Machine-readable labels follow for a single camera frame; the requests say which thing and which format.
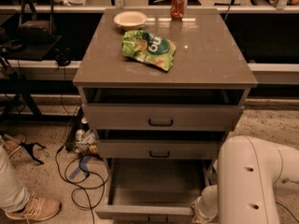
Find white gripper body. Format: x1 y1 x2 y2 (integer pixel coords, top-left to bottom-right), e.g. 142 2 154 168
191 197 218 224

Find grey bottom drawer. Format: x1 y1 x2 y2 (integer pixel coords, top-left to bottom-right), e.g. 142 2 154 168
97 159 209 224

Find grey drawer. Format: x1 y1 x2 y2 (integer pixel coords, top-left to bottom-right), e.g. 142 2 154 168
97 159 209 224
97 141 221 160
82 104 244 132

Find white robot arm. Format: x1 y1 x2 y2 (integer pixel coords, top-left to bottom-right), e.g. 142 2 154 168
192 135 299 224

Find grey middle drawer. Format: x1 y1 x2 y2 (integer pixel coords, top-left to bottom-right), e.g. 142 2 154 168
97 141 221 160

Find grey drawer cabinet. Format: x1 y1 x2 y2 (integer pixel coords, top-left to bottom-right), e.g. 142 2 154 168
72 7 259 185

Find grey top drawer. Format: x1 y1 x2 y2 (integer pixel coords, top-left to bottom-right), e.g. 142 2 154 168
82 104 244 132

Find pile of bottles trash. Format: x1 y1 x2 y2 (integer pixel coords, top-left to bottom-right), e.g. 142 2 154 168
74 117 98 155

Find tan sneaker front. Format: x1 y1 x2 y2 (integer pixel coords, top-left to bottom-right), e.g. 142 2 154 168
5 196 61 222

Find tan sneaker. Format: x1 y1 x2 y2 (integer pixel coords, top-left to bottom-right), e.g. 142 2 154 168
3 134 25 158
5 196 61 222

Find green chip bag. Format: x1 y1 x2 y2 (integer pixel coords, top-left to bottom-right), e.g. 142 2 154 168
121 30 176 72

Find black clamp tool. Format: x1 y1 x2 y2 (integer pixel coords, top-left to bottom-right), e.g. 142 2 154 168
20 142 45 164

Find light trouser leg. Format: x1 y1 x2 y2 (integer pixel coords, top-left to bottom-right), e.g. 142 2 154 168
0 147 30 212

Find white bowl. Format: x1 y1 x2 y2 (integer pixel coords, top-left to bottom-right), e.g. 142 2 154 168
114 11 147 31

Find tan sneaker rear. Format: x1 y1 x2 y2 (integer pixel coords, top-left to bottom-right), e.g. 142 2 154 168
3 134 25 158

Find black headphones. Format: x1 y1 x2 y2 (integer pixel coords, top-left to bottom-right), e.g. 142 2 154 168
54 48 71 67

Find red soda can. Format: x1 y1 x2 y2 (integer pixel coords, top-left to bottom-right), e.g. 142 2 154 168
170 0 185 21

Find black floor cable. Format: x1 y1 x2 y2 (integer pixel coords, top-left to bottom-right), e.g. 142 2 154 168
54 145 109 224

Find black bag with handle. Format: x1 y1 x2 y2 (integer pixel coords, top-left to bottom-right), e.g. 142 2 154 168
17 0 55 45

